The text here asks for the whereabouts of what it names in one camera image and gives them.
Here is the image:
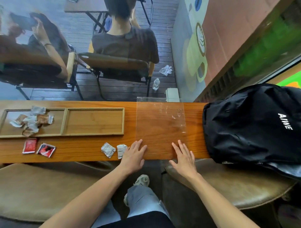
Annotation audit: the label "clear plastic bag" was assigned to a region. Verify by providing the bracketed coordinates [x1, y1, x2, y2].
[136, 96, 188, 147]

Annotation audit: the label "white box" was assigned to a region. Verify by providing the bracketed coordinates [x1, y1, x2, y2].
[165, 88, 180, 103]

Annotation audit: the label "plain red sachet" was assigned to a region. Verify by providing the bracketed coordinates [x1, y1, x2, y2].
[22, 138, 38, 154]

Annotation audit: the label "dark smartphone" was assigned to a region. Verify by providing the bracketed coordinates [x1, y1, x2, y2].
[9, 12, 38, 31]

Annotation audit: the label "red and black sachet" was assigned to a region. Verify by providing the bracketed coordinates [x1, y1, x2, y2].
[36, 143, 56, 158]

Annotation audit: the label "crumpled clear plastic wrapper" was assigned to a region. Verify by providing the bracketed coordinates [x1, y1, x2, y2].
[159, 65, 173, 77]

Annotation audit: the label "person's left hand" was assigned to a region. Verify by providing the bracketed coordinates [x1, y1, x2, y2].
[119, 139, 148, 176]

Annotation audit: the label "black backpack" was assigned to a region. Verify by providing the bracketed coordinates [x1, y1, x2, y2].
[202, 83, 301, 180]

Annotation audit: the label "person's left forearm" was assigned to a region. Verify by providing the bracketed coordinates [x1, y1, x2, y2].
[40, 165, 131, 228]

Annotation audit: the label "grey sneaker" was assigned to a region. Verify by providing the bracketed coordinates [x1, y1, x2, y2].
[123, 174, 150, 207]

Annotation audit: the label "light grey jeans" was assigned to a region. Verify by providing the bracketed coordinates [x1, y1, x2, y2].
[91, 185, 171, 228]

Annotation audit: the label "pile of crumpled sachets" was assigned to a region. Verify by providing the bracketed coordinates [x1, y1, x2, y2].
[9, 106, 54, 137]

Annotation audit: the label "two-compartment wooden tray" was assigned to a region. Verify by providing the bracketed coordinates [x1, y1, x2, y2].
[0, 107, 125, 139]

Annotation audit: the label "person's right hand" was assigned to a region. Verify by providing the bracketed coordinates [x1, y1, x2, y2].
[169, 140, 199, 181]

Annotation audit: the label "black shirt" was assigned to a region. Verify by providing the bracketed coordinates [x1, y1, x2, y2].
[98, 211, 176, 228]

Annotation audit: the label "wooden chair with black frame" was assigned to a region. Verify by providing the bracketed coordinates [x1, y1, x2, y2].
[0, 51, 84, 101]
[77, 52, 153, 102]

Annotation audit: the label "brown cushioned stool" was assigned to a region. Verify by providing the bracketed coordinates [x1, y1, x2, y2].
[164, 158, 298, 210]
[0, 161, 120, 223]

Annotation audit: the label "person's right forearm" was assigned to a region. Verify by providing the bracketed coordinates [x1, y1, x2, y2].
[188, 174, 260, 228]

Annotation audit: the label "wooden table with black legs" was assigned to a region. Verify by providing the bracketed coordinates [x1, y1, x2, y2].
[64, 0, 111, 33]

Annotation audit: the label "crumpled silver sachet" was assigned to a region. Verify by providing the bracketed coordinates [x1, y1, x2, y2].
[101, 142, 116, 159]
[117, 144, 128, 160]

